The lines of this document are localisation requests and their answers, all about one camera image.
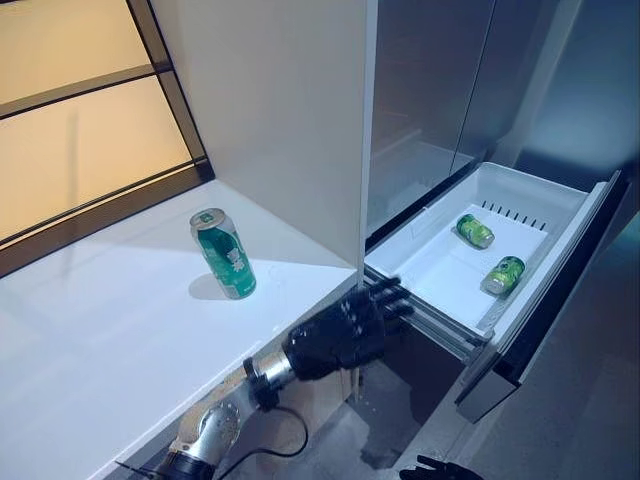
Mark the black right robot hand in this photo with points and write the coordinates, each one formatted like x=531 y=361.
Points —
x=437 y=470

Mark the white cabinet panel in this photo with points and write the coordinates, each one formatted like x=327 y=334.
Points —
x=270 y=125

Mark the tall green drink can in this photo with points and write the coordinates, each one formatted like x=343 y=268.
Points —
x=223 y=253

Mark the white fridge drawer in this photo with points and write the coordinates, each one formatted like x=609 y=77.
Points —
x=475 y=260

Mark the stainless steel fridge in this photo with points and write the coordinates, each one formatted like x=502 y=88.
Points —
x=450 y=100

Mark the dark framed window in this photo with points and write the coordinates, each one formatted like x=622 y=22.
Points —
x=75 y=125

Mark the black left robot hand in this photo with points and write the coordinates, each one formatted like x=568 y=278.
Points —
x=335 y=335

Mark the short green drink can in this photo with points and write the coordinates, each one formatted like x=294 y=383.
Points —
x=475 y=230
x=503 y=276

